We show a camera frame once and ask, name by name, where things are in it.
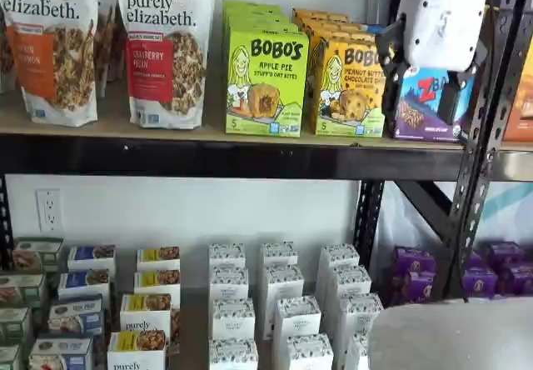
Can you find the black metal shelving rack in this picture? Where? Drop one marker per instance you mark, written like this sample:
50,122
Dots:
514,166
208,157

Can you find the translucent white plastic sheet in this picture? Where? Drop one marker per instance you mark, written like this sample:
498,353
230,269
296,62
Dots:
399,228

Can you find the blue purple Zbar box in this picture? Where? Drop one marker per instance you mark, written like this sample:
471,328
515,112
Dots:
372,29
420,107

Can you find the blue white food box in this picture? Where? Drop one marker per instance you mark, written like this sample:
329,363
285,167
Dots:
60,355
75,316
91,255
83,282

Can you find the yellow white granola box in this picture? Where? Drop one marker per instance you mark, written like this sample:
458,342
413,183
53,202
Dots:
137,351
156,280
145,313
158,257

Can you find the orange label granola bag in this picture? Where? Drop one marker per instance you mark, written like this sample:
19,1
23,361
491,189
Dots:
54,53

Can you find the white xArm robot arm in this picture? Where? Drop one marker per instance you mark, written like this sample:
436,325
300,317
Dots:
449,336

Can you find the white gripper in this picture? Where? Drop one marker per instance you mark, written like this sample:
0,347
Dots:
441,16

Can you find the white granola bag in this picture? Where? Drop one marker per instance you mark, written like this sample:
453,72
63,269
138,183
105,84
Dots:
6,53

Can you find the green Bobo's apple pie box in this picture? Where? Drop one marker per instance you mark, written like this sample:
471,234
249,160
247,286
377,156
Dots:
258,18
266,82
252,5

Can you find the white wall power outlet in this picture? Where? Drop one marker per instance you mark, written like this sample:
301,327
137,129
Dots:
48,209

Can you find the large orange snack box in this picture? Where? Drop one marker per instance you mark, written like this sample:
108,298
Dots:
520,103

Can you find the dark green food box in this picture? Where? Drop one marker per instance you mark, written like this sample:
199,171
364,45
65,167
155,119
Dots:
37,253
9,357
21,291
14,324

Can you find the yellow Bobo's peanut butter box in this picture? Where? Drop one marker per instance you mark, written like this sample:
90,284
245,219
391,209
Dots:
345,95
333,30
314,12
325,21

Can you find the white organic pantry box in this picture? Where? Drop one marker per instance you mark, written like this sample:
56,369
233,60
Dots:
279,253
357,353
285,282
308,355
349,280
338,255
296,320
229,286
360,316
227,255
233,357
233,324

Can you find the red label granola bag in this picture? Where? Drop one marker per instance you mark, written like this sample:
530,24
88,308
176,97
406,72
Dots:
116,45
166,53

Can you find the wooden shelf board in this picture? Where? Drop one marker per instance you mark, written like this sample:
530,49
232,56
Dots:
516,145
112,116

